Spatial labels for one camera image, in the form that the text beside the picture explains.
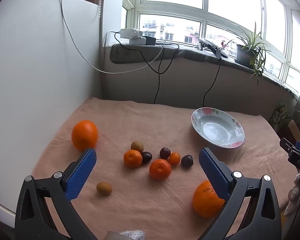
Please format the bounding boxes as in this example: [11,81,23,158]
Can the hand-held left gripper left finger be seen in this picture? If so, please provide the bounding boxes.
[14,148,98,240]

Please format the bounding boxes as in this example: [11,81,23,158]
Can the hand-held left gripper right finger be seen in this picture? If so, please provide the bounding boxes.
[199,147,282,240]

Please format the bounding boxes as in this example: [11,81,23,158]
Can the bumpy large orange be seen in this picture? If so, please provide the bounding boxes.
[192,180,226,219]

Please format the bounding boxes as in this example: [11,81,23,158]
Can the smooth large orange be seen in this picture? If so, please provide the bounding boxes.
[71,120,99,152]

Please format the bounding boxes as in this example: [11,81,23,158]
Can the small mandarin orange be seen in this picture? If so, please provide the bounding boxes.
[168,152,181,165]

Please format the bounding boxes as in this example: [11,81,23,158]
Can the white floral plate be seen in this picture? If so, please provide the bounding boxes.
[191,107,245,148]

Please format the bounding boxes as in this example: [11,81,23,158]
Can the person's right hand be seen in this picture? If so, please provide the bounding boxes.
[284,171,300,217]

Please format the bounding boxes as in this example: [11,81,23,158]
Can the person's left hand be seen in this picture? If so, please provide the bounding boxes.
[104,229,146,240]

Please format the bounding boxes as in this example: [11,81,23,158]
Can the cardboard box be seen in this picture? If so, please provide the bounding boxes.
[287,120,300,145]

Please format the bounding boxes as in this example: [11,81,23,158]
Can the green patterned bag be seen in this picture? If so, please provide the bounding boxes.
[272,104,290,130]

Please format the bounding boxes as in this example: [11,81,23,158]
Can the pink towel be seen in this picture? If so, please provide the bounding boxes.
[31,97,299,240]

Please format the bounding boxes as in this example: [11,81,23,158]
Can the potted spider plant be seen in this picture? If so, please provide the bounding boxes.
[225,21,273,87]

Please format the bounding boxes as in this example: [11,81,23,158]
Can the white panel board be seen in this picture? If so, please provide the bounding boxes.
[0,0,104,217]

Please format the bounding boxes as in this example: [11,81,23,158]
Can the grey windowsill cloth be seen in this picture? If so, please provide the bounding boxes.
[109,42,299,97]

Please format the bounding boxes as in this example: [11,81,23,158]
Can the flat grey device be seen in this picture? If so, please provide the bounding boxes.
[198,37,230,60]

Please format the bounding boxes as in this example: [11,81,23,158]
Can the white power adapter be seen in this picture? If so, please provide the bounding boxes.
[120,28,143,39]
[129,37,147,45]

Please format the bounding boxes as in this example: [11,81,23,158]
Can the black straight cable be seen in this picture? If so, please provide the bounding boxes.
[202,55,222,108]

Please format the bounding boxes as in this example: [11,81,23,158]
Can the black looped cable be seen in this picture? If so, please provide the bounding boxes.
[114,31,180,105]

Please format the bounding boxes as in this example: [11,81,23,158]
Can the white cable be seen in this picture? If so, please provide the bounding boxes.
[7,0,165,74]

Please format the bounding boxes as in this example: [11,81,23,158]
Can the white window frame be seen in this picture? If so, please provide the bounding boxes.
[122,0,300,98]

